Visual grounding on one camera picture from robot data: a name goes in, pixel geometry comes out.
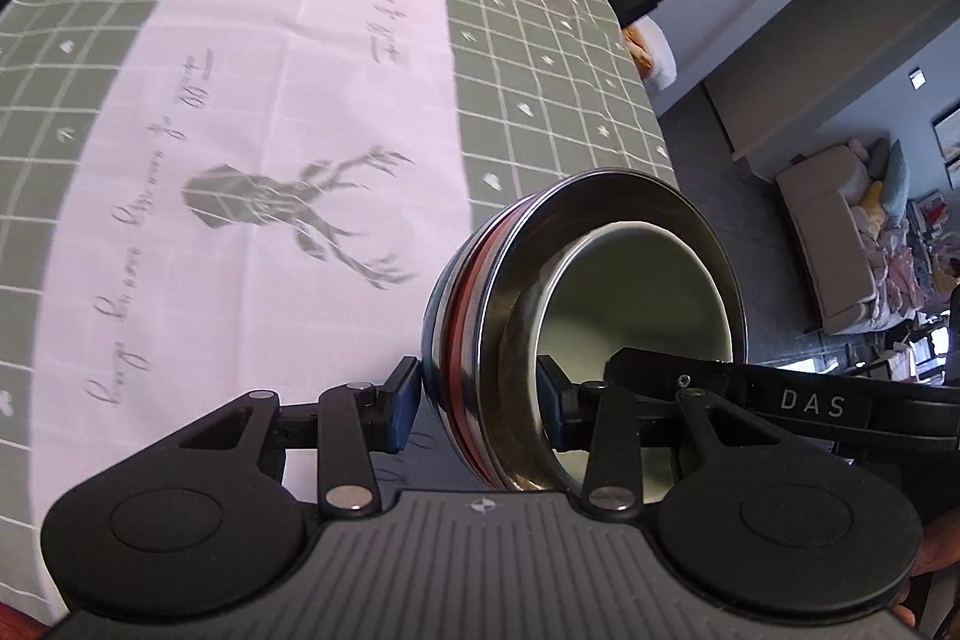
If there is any orange steel bowl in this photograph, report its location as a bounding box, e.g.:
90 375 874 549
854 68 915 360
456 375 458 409
436 169 747 491

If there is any green ceramic bowl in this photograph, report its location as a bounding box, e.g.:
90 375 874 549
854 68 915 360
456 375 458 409
498 221 734 491

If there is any blue steel bowl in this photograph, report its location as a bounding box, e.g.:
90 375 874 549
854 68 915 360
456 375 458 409
421 208 509 491

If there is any person right hand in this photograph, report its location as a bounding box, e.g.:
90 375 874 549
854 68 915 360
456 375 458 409
913 510 960 638

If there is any beige sofa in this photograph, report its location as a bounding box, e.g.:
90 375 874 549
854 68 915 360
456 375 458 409
774 138 960 338

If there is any red stool with towel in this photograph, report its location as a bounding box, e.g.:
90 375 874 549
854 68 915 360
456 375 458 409
622 16 677 91

